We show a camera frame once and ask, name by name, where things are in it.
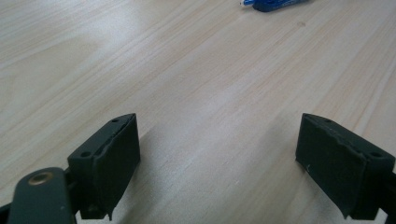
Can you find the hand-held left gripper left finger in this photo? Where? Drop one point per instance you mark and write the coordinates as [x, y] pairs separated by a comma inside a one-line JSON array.
[[106, 165]]

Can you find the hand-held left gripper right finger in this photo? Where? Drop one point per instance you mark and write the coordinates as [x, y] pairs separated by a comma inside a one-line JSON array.
[[339, 165]]

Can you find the blue pen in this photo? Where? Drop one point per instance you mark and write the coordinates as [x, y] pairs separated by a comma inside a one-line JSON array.
[[271, 4]]

